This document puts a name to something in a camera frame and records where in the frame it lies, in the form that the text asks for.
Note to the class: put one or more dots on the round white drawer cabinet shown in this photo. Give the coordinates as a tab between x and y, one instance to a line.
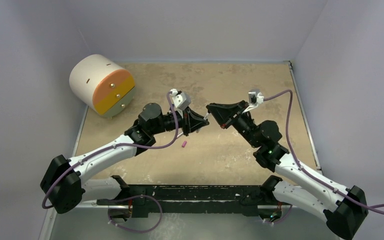
103	85

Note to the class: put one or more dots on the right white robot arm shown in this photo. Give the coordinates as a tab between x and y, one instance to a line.
294	182

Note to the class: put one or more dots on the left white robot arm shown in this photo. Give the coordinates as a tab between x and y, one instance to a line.
64	180

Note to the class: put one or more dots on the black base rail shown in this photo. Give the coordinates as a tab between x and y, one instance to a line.
139	200

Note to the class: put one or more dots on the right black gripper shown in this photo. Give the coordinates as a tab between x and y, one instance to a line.
233	115

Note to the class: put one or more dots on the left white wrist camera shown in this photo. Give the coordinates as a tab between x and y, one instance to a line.
180	100

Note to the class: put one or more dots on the aluminium table edge rail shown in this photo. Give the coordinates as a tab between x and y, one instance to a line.
316	159

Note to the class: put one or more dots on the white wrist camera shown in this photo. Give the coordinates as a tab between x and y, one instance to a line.
255	98
180	100

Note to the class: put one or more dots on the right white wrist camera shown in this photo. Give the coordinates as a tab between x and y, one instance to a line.
255	98

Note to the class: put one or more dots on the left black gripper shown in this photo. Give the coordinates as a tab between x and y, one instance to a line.
188	121

